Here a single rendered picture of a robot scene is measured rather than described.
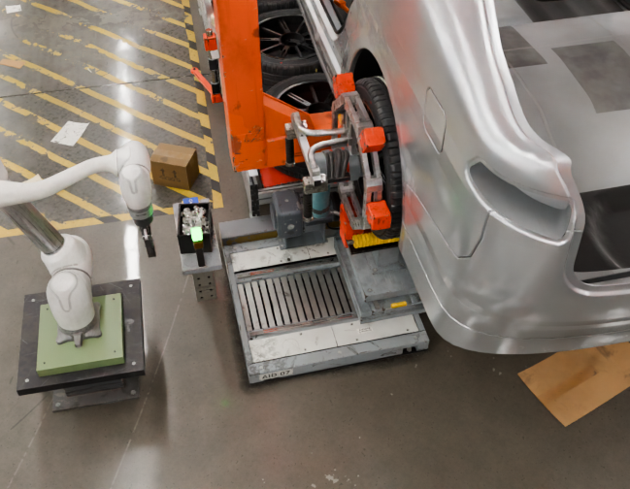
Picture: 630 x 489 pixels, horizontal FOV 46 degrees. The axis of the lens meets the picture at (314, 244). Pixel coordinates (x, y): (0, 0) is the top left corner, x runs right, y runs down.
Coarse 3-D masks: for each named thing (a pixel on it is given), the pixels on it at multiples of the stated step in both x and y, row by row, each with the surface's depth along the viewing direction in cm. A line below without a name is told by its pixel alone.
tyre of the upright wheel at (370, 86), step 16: (368, 80) 289; (384, 80) 287; (368, 96) 284; (384, 96) 278; (384, 112) 274; (384, 128) 272; (384, 160) 276; (400, 160) 271; (400, 176) 272; (400, 192) 275; (400, 208) 279; (400, 224) 286
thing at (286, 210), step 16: (288, 192) 355; (336, 192) 358; (272, 208) 351; (288, 208) 348; (336, 208) 354; (288, 224) 350; (304, 224) 355; (320, 224) 377; (288, 240) 377; (304, 240) 377; (320, 240) 377
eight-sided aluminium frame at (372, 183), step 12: (348, 96) 287; (336, 108) 305; (348, 108) 283; (360, 108) 282; (336, 120) 313; (360, 132) 274; (360, 156) 277; (372, 156) 277; (372, 180) 275; (348, 192) 324; (348, 204) 318; (348, 216) 316; (360, 216) 313; (360, 228) 298
